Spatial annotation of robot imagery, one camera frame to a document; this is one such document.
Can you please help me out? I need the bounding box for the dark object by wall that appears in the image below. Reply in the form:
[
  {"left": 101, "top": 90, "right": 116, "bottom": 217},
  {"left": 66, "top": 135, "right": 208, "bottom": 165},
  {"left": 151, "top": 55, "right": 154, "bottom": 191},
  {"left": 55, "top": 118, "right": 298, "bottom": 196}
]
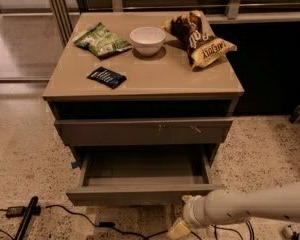
[{"left": 289, "top": 105, "right": 300, "bottom": 123}]

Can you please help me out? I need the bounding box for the green chip bag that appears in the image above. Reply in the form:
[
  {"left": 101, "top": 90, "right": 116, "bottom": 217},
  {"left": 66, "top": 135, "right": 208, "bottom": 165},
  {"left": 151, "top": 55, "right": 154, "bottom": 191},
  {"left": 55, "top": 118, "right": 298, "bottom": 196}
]
[{"left": 73, "top": 22, "right": 132, "bottom": 59}]

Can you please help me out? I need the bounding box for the dark blue snack packet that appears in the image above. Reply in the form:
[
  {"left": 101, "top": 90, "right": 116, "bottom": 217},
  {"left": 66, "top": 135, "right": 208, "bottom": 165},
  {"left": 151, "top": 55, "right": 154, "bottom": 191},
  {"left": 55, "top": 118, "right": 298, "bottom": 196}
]
[{"left": 87, "top": 67, "right": 127, "bottom": 89}]

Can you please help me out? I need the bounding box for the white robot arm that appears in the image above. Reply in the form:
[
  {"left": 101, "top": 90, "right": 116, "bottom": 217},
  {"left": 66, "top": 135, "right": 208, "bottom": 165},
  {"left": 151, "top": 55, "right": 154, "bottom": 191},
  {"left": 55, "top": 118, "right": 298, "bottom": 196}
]
[{"left": 167, "top": 181, "right": 300, "bottom": 240}]

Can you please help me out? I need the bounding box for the blue tape piece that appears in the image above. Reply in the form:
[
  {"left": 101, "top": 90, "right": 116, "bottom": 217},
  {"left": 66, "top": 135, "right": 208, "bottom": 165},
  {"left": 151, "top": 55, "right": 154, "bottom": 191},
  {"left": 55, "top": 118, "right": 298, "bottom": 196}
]
[{"left": 71, "top": 162, "right": 78, "bottom": 169}]

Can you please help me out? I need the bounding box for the black rod on floor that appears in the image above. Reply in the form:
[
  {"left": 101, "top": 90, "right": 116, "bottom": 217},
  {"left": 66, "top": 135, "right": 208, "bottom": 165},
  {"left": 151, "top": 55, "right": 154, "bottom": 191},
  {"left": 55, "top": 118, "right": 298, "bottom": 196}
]
[{"left": 14, "top": 196, "right": 41, "bottom": 240}]

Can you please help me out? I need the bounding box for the black floor cable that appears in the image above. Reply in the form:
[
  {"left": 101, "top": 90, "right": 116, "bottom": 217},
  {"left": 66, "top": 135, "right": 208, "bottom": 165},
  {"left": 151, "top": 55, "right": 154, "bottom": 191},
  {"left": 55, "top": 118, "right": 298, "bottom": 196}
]
[{"left": 44, "top": 203, "right": 255, "bottom": 240}]

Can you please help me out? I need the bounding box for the brown yellow chip bag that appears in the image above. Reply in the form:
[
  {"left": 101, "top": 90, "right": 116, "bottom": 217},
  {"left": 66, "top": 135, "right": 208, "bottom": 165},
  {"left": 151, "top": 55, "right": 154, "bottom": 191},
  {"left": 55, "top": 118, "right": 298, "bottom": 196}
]
[{"left": 162, "top": 10, "right": 237, "bottom": 68}]

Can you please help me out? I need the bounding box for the black power adapter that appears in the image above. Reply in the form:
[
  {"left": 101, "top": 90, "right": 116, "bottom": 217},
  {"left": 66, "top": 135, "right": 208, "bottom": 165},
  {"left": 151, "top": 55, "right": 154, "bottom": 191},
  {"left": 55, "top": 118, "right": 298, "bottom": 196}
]
[{"left": 6, "top": 206, "right": 25, "bottom": 218}]

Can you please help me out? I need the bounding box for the grey drawer cabinet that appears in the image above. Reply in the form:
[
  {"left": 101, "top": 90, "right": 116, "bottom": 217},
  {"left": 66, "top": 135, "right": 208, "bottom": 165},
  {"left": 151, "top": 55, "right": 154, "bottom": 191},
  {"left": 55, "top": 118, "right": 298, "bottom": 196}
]
[{"left": 43, "top": 12, "right": 244, "bottom": 164}]

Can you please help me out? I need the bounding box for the grey drawer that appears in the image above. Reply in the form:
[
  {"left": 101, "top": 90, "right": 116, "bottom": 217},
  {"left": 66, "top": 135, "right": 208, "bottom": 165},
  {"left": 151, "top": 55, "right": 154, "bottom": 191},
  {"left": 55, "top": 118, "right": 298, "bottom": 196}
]
[
  {"left": 55, "top": 117, "right": 233, "bottom": 146},
  {"left": 67, "top": 146, "right": 222, "bottom": 206}
]

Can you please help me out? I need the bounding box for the grey top drawer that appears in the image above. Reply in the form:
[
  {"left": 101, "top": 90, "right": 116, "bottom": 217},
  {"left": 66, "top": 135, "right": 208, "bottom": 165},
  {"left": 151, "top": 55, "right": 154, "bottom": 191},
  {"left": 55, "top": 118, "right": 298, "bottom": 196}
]
[{"left": 55, "top": 117, "right": 233, "bottom": 146}]

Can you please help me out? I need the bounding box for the white power strip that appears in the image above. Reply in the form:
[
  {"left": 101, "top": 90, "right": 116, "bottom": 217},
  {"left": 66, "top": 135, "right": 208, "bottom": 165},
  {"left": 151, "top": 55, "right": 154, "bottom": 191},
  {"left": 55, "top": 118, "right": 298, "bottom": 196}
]
[{"left": 282, "top": 225, "right": 300, "bottom": 240}]

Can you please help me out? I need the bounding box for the white bowl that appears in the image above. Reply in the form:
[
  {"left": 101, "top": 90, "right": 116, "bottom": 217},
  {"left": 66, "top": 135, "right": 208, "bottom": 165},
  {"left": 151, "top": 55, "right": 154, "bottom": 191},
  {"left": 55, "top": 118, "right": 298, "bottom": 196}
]
[{"left": 130, "top": 27, "right": 166, "bottom": 56}]

